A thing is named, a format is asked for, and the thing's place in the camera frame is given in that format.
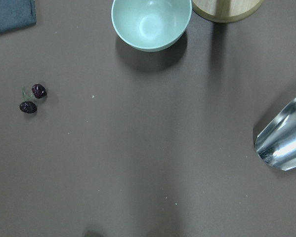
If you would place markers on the mint green bowl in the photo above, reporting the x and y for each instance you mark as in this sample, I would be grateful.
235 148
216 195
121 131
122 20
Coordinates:
150 25

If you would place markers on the steel ice scoop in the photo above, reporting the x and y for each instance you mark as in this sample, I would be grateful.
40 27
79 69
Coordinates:
276 143

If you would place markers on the wooden cup stand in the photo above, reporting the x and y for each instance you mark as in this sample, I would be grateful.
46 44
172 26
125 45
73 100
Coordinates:
225 11

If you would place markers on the dark cherries pair green stem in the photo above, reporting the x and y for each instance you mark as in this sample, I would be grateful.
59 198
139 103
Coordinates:
30 97

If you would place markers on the grey folded cloth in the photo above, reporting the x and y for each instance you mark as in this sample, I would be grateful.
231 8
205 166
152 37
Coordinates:
16 14

